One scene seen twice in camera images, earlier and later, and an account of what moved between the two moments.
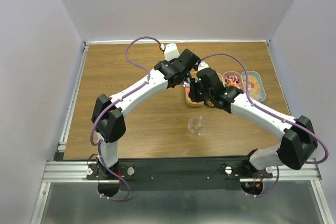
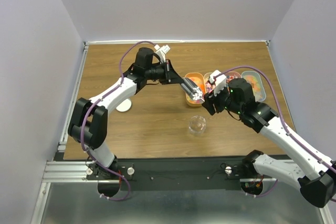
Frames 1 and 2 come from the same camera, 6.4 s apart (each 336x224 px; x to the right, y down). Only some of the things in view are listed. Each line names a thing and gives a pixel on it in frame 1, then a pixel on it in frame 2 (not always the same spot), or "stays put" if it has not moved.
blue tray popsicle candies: x=256 y=89 stays put
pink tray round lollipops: x=232 y=78 stays put
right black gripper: x=192 y=95 → x=210 y=99
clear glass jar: x=197 y=125 stays put
